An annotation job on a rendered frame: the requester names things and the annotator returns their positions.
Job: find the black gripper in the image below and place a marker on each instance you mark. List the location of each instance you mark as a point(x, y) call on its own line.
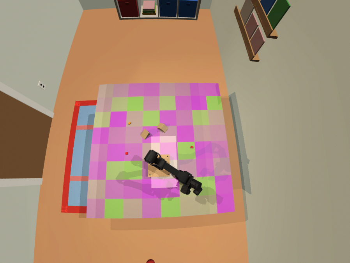
point(197, 192)

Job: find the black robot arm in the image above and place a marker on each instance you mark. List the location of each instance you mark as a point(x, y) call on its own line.
point(183, 176)

